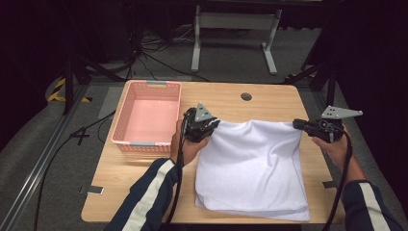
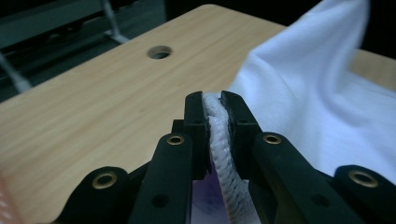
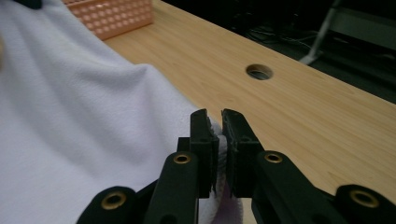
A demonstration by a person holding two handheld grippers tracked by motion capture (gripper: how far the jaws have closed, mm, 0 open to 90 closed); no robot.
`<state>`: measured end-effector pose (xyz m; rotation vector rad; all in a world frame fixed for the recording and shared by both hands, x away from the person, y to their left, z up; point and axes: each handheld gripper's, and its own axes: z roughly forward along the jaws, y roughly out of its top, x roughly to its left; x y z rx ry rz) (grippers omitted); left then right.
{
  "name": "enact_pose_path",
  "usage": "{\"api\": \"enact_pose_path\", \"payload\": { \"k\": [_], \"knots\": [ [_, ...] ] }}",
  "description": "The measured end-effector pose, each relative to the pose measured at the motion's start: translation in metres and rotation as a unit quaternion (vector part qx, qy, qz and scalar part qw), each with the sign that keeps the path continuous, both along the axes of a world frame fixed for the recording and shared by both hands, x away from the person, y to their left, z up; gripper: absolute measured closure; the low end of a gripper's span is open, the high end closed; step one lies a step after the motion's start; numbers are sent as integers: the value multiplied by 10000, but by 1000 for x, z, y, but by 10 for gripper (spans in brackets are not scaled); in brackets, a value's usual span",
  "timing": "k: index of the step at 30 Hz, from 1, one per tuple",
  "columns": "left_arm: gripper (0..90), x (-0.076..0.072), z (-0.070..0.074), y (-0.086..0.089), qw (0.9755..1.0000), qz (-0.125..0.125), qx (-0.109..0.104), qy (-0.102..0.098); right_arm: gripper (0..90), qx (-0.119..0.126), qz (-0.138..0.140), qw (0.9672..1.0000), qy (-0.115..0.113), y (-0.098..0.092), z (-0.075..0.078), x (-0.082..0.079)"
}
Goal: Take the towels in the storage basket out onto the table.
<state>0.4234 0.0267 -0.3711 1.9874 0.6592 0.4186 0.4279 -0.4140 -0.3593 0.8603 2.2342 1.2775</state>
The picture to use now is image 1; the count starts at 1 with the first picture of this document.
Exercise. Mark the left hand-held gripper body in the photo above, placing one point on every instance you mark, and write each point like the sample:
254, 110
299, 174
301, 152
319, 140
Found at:
195, 126

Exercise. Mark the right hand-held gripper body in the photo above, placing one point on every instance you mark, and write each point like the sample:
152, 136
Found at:
330, 131

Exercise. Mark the pink plastic basket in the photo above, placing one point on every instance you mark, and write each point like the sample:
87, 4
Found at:
150, 122

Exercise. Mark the white printed towel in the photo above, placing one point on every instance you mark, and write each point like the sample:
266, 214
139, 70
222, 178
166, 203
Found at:
253, 170

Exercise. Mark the person's right hand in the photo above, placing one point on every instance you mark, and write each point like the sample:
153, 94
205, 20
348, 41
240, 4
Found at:
336, 154

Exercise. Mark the person's left hand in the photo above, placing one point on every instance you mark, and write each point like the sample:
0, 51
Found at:
189, 150

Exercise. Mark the black metal stand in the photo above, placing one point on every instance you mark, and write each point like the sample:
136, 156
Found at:
330, 93

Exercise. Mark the gray tape piece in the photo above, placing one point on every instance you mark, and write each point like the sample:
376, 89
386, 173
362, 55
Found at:
93, 190

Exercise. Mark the black tripod stand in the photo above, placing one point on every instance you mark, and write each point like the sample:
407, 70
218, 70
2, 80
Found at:
68, 86

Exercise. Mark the white metal desk frame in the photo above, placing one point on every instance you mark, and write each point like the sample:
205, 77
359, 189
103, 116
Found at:
235, 20

